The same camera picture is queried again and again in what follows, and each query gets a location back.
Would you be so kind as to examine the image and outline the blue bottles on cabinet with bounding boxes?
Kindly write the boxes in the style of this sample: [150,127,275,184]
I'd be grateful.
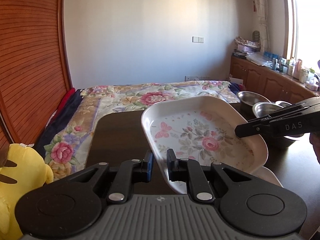
[264,51,278,60]

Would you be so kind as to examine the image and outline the small steel bowl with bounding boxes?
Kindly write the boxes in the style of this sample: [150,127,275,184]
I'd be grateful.
[252,102,283,118]
[236,91,271,112]

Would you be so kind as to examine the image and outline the white power strip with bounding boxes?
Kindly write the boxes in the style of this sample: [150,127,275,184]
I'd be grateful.
[184,76,210,81]

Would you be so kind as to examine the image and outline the window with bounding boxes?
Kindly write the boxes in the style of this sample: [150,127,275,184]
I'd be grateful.
[285,0,319,72]

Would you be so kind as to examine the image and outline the white paper box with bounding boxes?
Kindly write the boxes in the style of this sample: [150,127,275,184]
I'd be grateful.
[229,77,244,85]

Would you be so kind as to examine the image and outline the yellow plush toy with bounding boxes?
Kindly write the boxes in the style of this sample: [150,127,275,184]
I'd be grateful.
[1,144,54,239]

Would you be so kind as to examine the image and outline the patterned curtain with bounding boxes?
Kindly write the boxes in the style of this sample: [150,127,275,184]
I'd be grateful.
[254,0,269,52]

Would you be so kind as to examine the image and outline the red cloth on bed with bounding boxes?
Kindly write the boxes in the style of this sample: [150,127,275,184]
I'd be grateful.
[56,88,75,114]

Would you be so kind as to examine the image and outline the floral bed quilt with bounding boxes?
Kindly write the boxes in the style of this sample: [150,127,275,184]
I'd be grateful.
[40,81,239,180]

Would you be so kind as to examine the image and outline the person's right hand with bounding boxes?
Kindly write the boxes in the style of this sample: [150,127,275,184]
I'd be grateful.
[309,133,320,163]

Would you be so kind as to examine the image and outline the floral rectangular melamine tray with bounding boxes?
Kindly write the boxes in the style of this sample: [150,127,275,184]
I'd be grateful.
[140,95,269,173]

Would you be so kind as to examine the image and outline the wooden low cabinet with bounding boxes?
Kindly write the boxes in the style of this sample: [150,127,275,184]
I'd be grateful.
[229,56,319,103]

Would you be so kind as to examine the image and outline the pile of clutter on cabinet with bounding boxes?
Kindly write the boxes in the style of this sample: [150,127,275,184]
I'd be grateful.
[233,30,261,59]

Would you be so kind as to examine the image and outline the pink bottle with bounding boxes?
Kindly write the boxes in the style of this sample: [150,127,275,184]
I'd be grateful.
[293,59,302,80]

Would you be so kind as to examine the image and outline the wooden wardrobe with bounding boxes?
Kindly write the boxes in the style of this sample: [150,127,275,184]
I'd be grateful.
[1,0,72,147]

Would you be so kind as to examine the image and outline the white wall switch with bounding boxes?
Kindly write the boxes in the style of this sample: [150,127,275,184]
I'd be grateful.
[192,36,204,43]

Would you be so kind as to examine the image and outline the large steel bowl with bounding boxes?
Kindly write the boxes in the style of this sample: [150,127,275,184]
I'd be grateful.
[271,101,304,149]

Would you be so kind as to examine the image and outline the dark blue blanket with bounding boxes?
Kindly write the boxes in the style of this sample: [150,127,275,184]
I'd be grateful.
[34,89,83,158]

